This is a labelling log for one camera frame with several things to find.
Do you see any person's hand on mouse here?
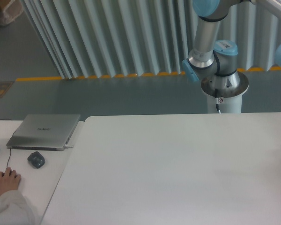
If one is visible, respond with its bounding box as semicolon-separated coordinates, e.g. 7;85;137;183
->
0;167;21;196

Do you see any white sleeved forearm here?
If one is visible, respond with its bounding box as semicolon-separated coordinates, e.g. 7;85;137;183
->
0;190;36;225

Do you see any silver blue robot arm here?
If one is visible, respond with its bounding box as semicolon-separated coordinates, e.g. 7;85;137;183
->
182;0;281;82

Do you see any dark earbuds case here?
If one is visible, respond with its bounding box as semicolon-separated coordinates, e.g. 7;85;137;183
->
27;151;45;169

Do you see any silver closed laptop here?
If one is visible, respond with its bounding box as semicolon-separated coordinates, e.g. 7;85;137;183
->
7;114;80;151

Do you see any white folding partition screen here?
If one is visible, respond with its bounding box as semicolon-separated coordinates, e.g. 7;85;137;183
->
22;0;281;79

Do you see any clear plastic bag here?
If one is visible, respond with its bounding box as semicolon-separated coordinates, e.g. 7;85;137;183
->
0;0;24;26

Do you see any black mouse cable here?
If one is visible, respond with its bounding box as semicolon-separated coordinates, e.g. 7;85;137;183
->
0;119;22;169

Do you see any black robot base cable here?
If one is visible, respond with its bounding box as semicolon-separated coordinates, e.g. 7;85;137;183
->
214;88;222;114

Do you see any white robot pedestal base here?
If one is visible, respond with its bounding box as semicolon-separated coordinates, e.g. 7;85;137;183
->
201;71;249;114

